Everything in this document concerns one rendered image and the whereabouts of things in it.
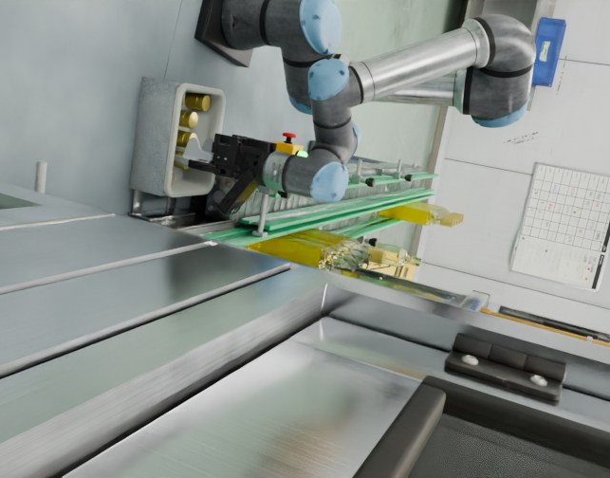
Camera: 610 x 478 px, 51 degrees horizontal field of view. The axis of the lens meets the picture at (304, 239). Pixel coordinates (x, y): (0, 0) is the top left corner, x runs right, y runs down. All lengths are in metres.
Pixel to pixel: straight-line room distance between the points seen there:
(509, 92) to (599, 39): 5.92
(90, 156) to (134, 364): 1.00
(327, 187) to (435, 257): 6.30
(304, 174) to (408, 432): 0.97
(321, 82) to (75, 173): 0.46
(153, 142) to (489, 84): 0.69
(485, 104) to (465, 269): 6.05
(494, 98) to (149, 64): 0.70
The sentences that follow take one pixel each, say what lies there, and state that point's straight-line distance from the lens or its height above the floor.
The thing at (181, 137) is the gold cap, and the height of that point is 0.80.
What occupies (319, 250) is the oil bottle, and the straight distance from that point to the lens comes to 1.47.
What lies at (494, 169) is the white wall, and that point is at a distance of 7.28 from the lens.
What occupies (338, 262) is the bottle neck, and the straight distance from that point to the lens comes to 1.47.
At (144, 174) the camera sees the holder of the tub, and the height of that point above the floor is 0.78.
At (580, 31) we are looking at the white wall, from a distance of 7.33.
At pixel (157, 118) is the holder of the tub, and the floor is 0.80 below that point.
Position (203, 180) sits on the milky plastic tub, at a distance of 1.43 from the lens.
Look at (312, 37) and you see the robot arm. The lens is 1.40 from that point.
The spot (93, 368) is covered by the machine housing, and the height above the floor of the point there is 1.42.
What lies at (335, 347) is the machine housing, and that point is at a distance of 0.35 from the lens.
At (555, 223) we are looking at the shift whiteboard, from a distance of 7.25.
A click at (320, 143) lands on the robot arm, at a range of 1.26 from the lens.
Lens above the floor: 1.56
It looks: 21 degrees down
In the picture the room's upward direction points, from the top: 104 degrees clockwise
